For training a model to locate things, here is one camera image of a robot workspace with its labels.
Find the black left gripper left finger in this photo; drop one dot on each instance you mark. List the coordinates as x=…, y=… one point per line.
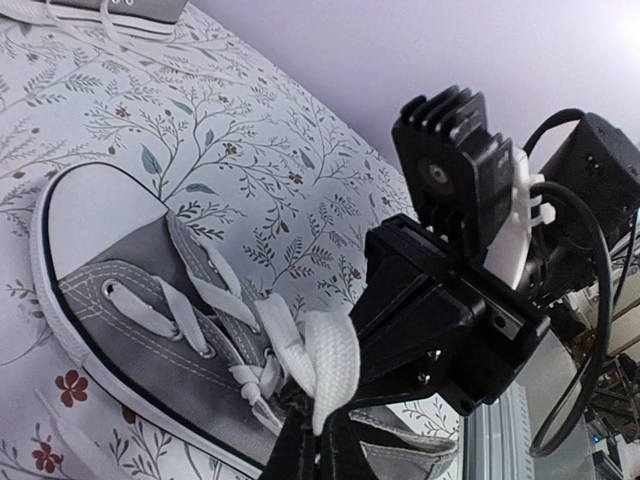
x=294, y=453

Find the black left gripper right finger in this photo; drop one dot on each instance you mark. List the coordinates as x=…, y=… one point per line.
x=341, y=454

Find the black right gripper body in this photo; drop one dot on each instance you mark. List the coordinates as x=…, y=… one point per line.
x=416, y=281

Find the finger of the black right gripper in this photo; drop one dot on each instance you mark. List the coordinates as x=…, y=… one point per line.
x=396, y=367

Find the grey sneaker with red sole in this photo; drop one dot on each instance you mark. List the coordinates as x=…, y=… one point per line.
x=162, y=322

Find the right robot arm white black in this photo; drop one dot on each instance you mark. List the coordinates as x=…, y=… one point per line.
x=592, y=181

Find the floral patterned table mat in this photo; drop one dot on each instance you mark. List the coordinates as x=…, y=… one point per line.
x=246, y=158

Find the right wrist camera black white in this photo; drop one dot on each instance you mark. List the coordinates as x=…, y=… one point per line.
x=467, y=184

